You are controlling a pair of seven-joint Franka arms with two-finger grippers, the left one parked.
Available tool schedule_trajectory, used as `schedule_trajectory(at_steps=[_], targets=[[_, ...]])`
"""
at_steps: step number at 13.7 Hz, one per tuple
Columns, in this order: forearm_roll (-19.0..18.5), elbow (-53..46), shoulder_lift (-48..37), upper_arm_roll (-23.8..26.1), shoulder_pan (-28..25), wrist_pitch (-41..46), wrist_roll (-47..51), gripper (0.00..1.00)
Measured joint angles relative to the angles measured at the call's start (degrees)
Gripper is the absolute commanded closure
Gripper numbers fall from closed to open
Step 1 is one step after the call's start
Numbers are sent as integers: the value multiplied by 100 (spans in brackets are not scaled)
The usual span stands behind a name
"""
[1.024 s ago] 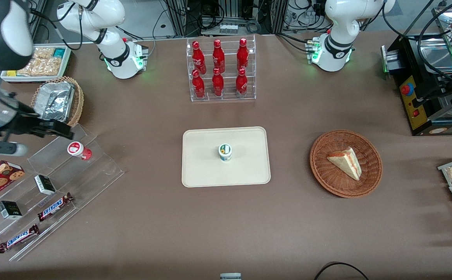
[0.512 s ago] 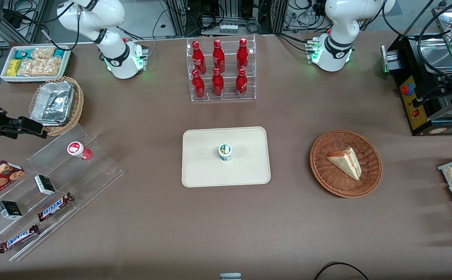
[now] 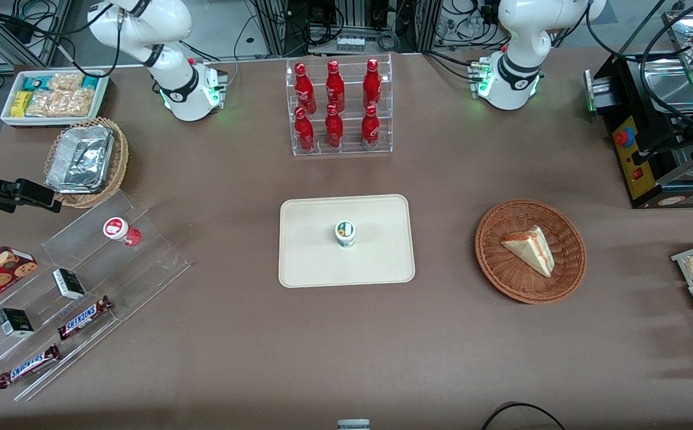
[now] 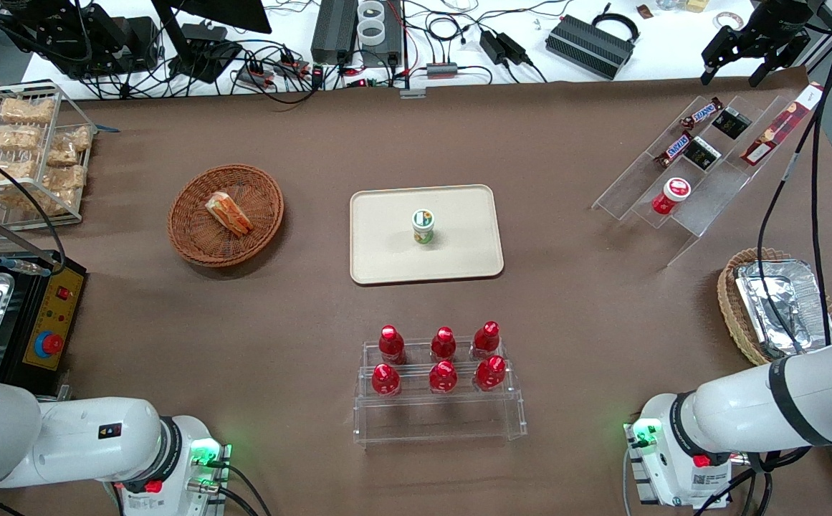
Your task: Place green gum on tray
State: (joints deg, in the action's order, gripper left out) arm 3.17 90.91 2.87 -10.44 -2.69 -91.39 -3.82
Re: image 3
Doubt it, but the green-label yogurt cup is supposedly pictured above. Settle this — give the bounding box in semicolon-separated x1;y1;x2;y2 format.
334;220;358;250

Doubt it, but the silver foil tray stack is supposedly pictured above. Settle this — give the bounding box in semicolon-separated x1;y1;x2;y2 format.
45;125;115;195

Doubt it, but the red gum bottle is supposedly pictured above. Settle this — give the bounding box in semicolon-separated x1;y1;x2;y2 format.
103;217;142;247

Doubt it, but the beige plastic tray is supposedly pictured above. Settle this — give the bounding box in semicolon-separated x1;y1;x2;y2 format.
278;194;416;289

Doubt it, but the tan wicker basket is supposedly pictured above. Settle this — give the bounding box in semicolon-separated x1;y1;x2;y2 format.
44;116;130;209

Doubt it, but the yellow snack pack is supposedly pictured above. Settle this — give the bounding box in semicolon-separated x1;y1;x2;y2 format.
10;90;34;118

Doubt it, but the large clear nut bag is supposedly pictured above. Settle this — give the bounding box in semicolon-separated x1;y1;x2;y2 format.
26;87;96;118

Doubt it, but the small black box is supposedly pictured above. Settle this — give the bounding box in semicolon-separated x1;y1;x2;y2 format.
0;308;35;338
52;268;87;300

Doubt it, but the clear acrylic stepped display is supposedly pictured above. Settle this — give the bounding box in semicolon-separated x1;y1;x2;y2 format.
0;189;192;403

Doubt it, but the small clear nut bag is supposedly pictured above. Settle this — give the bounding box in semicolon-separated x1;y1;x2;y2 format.
48;72;86;92

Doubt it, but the white snack bin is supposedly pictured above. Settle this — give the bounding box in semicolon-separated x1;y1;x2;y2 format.
0;69;111;128

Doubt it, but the snickers chocolate bar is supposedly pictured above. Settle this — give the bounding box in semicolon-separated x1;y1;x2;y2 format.
0;343;61;390
57;295;113;342

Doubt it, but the red cola bottle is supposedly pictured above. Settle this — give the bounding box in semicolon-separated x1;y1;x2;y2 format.
324;104;345;149
361;105;381;149
325;60;346;114
362;58;383;112
294;106;316;152
294;62;318;115

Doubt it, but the clear acrylic bottle rack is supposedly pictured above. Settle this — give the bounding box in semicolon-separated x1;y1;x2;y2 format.
285;53;394;158

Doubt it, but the round brown wicker basket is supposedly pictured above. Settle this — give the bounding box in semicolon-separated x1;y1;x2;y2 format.
475;198;587;305

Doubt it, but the triangle sandwich wedge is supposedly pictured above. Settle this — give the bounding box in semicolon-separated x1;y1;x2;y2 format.
500;225;556;278

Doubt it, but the black toaster oven machine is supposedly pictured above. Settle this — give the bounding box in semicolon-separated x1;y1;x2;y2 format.
583;0;693;210

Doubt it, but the black looped cable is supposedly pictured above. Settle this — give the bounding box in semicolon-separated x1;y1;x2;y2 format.
480;401;568;430

